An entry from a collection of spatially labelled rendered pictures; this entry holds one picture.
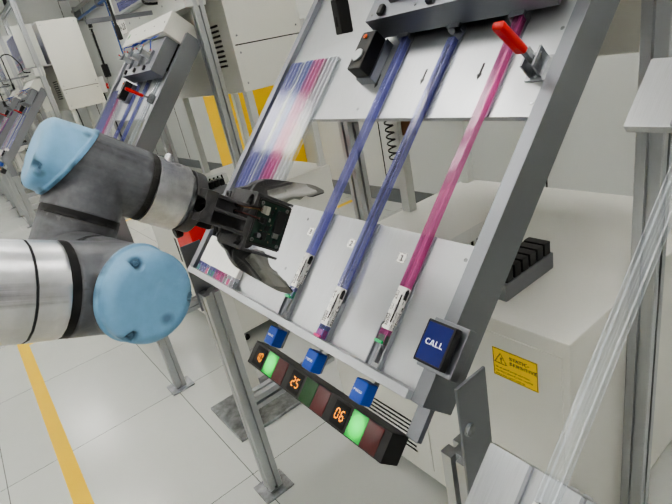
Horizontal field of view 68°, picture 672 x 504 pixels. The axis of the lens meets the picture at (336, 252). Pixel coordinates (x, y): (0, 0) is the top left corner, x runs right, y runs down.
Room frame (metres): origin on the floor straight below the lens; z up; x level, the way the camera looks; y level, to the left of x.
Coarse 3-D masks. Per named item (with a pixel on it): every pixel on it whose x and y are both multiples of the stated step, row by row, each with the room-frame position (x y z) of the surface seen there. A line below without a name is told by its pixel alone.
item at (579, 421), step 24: (648, 240) 0.33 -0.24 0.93; (648, 264) 0.32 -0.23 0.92; (624, 288) 0.32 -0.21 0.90; (624, 312) 0.31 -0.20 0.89; (600, 336) 0.31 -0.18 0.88; (624, 336) 0.30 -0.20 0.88; (600, 360) 0.30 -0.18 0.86; (600, 384) 0.28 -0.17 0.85; (576, 408) 0.28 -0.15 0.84; (576, 432) 0.27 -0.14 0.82; (552, 456) 0.27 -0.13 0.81; (576, 456) 0.26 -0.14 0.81; (552, 480) 0.26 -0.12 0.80
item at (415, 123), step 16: (448, 48) 0.81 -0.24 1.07; (432, 80) 0.79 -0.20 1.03; (432, 96) 0.78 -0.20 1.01; (416, 112) 0.77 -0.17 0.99; (416, 128) 0.76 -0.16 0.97; (400, 144) 0.75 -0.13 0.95; (400, 160) 0.73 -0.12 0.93; (384, 192) 0.71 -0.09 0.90; (368, 224) 0.69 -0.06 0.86; (368, 240) 0.69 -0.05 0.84; (352, 256) 0.68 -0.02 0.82; (352, 272) 0.66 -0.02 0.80
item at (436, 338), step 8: (432, 328) 0.47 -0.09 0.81; (440, 328) 0.46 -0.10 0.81; (448, 328) 0.46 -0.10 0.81; (424, 336) 0.47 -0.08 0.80; (432, 336) 0.46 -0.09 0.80; (440, 336) 0.46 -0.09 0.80; (448, 336) 0.45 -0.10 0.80; (424, 344) 0.46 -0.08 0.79; (432, 344) 0.46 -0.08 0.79; (440, 344) 0.45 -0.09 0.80; (424, 352) 0.46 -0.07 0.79; (432, 352) 0.45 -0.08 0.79; (440, 352) 0.45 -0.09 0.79; (424, 360) 0.45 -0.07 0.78; (432, 360) 0.45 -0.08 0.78; (440, 360) 0.44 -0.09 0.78
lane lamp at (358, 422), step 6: (354, 414) 0.52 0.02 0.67; (360, 414) 0.52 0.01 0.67; (354, 420) 0.52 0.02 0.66; (360, 420) 0.51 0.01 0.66; (366, 420) 0.50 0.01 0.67; (348, 426) 0.52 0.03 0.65; (354, 426) 0.51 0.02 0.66; (360, 426) 0.50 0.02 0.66; (348, 432) 0.51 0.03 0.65; (354, 432) 0.50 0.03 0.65; (360, 432) 0.50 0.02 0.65; (354, 438) 0.50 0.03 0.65; (360, 438) 0.49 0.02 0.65
